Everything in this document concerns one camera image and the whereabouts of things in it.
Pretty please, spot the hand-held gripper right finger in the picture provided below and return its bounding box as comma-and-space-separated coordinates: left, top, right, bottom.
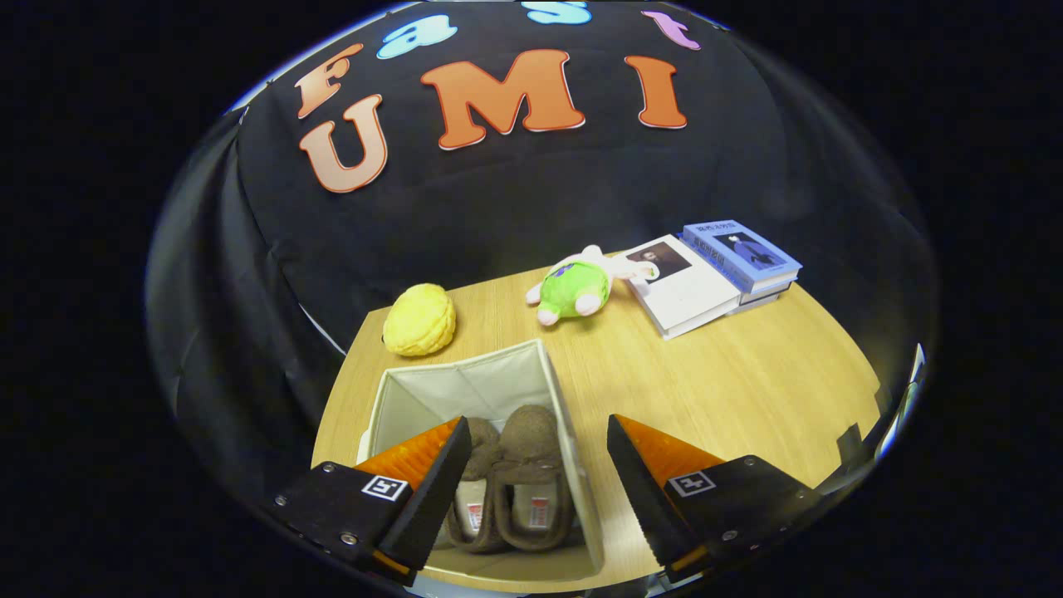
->
606, 414, 823, 584

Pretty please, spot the blue cover book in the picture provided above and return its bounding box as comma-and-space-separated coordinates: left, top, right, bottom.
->
683, 219, 804, 294

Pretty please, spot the black table edge bracket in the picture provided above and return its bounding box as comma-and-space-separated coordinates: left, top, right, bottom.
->
833, 422, 866, 468

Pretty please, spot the dark cover book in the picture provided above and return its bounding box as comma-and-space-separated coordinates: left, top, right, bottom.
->
739, 281, 794, 306

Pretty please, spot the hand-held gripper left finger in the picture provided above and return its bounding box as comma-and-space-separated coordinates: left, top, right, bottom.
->
264, 415, 473, 587

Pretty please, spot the white book with portrait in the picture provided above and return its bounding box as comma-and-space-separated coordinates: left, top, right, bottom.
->
619, 234, 742, 341

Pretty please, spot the yellow knitted plush ball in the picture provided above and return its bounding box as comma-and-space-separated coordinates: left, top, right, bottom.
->
382, 283, 458, 359

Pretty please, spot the black backdrop cloth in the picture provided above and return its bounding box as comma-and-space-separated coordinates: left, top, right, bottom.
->
148, 0, 935, 499

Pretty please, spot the brown fuzzy shoe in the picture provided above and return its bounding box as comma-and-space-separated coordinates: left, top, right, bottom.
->
490, 404, 576, 552
447, 417, 503, 555

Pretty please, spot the pink plush toy green outfit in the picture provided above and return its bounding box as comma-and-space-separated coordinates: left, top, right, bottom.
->
525, 244, 661, 326

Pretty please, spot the grey fabric storage box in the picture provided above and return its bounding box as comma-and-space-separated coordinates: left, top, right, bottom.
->
355, 338, 605, 582

